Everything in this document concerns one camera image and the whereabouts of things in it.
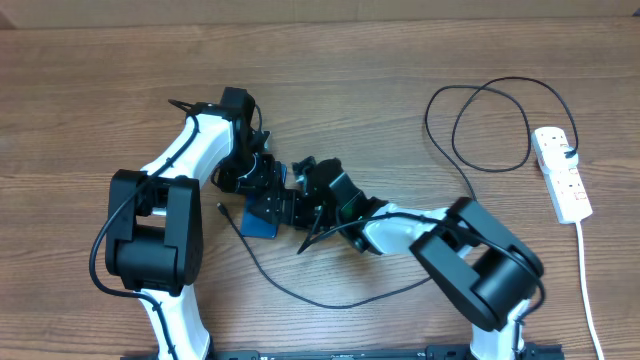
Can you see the white charger plug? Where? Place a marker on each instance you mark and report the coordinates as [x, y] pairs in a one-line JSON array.
[[556, 160]]

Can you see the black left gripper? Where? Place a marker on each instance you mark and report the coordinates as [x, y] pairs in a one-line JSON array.
[[264, 179]]

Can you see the blue smartphone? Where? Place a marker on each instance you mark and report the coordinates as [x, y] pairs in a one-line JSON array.
[[252, 226]]

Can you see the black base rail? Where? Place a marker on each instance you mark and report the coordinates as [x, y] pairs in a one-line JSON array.
[[432, 352]]

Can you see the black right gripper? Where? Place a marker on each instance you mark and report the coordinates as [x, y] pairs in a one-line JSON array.
[[281, 199]]

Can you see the white power strip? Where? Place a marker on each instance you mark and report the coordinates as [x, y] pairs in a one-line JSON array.
[[566, 189]]

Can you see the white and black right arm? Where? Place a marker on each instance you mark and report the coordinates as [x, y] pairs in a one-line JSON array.
[[485, 271]]

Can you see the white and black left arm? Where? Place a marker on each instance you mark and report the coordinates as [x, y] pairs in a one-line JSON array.
[[151, 245]]

